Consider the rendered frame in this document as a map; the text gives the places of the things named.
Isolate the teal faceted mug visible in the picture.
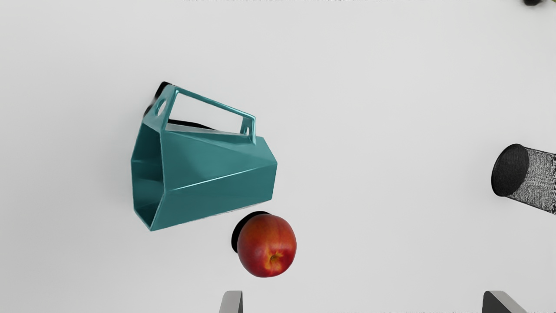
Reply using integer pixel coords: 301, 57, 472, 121
131, 84, 278, 232

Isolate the black mesh pen holder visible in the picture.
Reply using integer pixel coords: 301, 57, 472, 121
491, 143, 556, 215

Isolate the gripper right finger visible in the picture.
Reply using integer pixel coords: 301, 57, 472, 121
482, 290, 528, 313

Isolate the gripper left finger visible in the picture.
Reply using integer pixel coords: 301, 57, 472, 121
219, 290, 244, 313

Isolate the red peach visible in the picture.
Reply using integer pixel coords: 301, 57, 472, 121
237, 213, 298, 278

